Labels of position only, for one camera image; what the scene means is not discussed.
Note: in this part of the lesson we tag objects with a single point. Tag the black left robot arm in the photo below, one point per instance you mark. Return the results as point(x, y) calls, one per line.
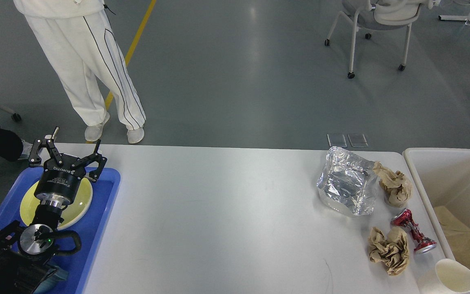
point(25, 252)

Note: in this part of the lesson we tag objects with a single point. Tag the grey chair leg with caster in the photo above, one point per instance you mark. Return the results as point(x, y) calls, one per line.
point(14, 115)

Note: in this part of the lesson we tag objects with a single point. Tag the brown paper bag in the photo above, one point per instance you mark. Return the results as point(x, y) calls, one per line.
point(457, 235)

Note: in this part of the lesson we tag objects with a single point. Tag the blue plastic tray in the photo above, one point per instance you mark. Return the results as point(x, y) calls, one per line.
point(90, 227)

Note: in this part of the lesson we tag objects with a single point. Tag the person in white tracksuit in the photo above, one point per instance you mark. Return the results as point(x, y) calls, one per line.
point(77, 39)

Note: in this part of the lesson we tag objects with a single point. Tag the crushed red soda can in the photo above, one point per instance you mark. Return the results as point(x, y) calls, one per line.
point(405, 220)

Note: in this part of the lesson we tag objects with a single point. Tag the teal green mug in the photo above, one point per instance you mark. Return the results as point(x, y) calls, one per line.
point(52, 281)

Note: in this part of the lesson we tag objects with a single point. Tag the right floor socket cover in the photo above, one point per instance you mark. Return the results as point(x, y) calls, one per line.
point(358, 140)

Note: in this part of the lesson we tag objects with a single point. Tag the floor socket cover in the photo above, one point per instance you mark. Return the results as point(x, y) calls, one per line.
point(337, 140)
point(358, 140)

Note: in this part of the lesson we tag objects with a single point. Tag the white plastic bin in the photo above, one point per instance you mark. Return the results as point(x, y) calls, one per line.
point(442, 177)

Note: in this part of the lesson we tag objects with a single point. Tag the white pink plate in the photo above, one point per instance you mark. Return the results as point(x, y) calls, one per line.
point(75, 211)

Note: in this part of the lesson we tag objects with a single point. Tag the aluminium foil tray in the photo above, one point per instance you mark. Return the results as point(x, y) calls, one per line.
point(347, 183)

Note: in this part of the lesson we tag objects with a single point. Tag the white table base frame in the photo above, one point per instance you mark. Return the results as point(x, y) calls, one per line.
point(467, 16)

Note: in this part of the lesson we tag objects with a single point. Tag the brown paper ball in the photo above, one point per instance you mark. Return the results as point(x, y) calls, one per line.
point(396, 185)

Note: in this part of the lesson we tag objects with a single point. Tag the white paper cup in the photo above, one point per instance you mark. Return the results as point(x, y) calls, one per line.
point(446, 277)

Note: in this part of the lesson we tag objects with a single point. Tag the white grey office chair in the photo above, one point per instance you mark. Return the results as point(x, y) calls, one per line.
point(380, 15)

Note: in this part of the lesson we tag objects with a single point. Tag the yellow plastic plate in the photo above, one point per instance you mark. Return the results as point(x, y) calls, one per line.
point(29, 202)

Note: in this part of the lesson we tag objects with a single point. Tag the left floor socket cover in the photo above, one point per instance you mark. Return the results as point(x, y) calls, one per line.
point(337, 140)

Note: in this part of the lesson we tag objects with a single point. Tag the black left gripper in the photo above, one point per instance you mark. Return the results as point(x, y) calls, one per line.
point(59, 181)

